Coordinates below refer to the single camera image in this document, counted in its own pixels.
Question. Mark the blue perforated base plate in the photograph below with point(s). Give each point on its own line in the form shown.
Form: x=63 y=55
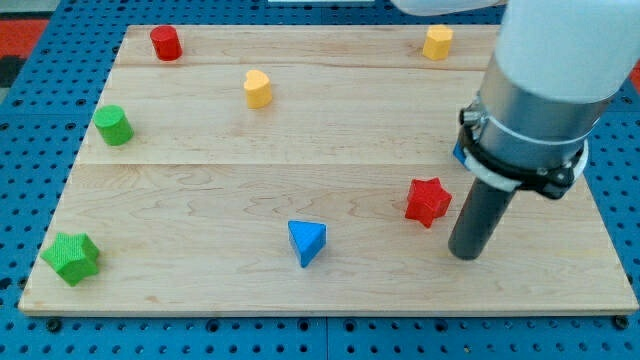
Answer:
x=55 y=58

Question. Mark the red cylinder block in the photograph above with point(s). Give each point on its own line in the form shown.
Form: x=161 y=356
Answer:
x=166 y=43

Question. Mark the yellow heart block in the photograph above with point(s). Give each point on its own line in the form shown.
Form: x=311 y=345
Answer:
x=257 y=87

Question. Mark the blue triangle block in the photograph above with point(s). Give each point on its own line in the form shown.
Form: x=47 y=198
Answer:
x=307 y=240

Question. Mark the blue block behind arm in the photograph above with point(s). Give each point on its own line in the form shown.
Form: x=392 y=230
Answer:
x=458 y=153

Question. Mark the yellow hexagon block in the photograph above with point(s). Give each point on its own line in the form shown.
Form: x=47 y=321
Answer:
x=437 y=42

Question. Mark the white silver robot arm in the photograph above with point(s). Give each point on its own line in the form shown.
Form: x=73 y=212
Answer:
x=554 y=70

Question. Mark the wooden board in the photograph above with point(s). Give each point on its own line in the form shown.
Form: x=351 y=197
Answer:
x=190 y=216

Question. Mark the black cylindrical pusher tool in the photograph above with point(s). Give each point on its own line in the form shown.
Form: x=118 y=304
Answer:
x=481 y=213

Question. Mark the green star block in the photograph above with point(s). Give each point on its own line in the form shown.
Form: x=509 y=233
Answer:
x=73 y=257

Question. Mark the red star block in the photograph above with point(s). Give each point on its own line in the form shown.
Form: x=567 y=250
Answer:
x=427 y=200

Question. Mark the green cylinder block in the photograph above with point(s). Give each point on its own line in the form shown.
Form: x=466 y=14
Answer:
x=113 y=125

